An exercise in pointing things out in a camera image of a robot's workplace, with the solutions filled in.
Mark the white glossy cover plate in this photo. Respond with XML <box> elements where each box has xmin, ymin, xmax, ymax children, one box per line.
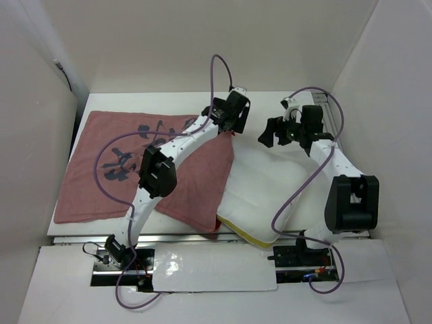
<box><xmin>152</xmin><ymin>243</ymin><xmax>277</xmax><ymax>293</ymax></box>

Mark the white pillow with yellow edge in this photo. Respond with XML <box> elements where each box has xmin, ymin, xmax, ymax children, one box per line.
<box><xmin>217</xmin><ymin>137</ymin><xmax>308</xmax><ymax>248</ymax></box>

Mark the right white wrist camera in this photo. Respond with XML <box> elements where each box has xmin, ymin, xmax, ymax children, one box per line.
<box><xmin>281</xmin><ymin>97</ymin><xmax>301</xmax><ymax>122</ymax></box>

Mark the purple cable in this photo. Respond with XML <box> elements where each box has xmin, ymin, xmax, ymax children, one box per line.
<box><xmin>94</xmin><ymin>54</ymin><xmax>237</xmax><ymax>310</ymax></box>
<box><xmin>271</xmin><ymin>86</ymin><xmax>345</xmax><ymax>294</ymax></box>

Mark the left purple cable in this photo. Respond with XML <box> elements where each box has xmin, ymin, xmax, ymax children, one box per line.
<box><xmin>94</xmin><ymin>54</ymin><xmax>237</xmax><ymax>310</ymax></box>

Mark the black wall cable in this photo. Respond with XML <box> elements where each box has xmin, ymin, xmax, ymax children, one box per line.
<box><xmin>53</xmin><ymin>59</ymin><xmax>77</xmax><ymax>94</ymax></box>

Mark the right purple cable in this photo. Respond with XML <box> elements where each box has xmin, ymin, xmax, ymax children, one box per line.
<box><xmin>271</xmin><ymin>86</ymin><xmax>345</xmax><ymax>294</ymax></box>

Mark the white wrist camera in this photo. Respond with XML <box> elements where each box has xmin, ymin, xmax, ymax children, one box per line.
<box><xmin>229</xmin><ymin>86</ymin><xmax>247</xmax><ymax>96</ymax></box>
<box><xmin>281</xmin><ymin>97</ymin><xmax>301</xmax><ymax>122</ymax></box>

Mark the aluminium mounting rail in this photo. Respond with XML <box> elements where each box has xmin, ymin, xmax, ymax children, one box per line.
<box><xmin>52</xmin><ymin>230</ymin><xmax>372</xmax><ymax>287</ymax></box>

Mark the aluminium frame right side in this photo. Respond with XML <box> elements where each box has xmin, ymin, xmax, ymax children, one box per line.
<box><xmin>311</xmin><ymin>90</ymin><xmax>340</xmax><ymax>137</ymax></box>

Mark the pink and red pillowcase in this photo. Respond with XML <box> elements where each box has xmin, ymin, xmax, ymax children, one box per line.
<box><xmin>53</xmin><ymin>111</ymin><xmax>234</xmax><ymax>233</ymax></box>

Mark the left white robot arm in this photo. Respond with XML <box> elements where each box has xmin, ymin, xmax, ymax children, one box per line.
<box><xmin>105</xmin><ymin>87</ymin><xmax>250</xmax><ymax>270</ymax></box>

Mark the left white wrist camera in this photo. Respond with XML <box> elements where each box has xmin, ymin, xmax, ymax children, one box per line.
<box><xmin>229</xmin><ymin>86</ymin><xmax>247</xmax><ymax>96</ymax></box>

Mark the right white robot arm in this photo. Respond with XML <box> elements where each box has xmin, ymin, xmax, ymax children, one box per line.
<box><xmin>258</xmin><ymin>105</ymin><xmax>379</xmax><ymax>265</ymax></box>

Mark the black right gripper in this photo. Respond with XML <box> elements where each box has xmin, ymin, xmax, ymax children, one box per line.
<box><xmin>258</xmin><ymin>112</ymin><xmax>306</xmax><ymax>148</ymax></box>

